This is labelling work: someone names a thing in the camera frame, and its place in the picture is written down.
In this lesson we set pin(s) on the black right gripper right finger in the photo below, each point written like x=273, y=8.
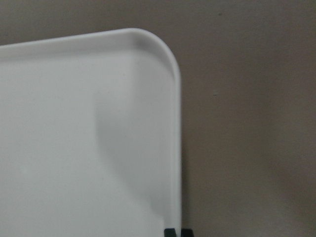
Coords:
x=187, y=232

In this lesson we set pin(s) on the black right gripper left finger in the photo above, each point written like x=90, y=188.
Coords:
x=169, y=232

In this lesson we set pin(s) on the cream rabbit tray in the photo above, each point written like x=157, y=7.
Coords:
x=90, y=136

